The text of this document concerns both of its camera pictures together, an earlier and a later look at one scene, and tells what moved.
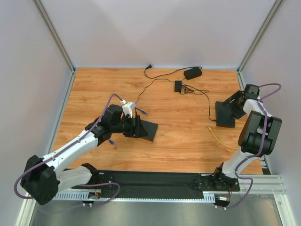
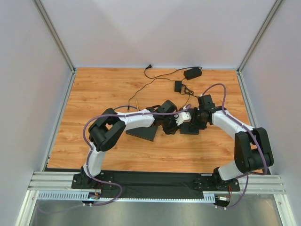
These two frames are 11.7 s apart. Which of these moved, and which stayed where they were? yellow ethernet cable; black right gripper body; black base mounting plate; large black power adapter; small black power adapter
Moved: yellow ethernet cable; black right gripper body
Stayed: small black power adapter; black base mounting plate; large black power adapter
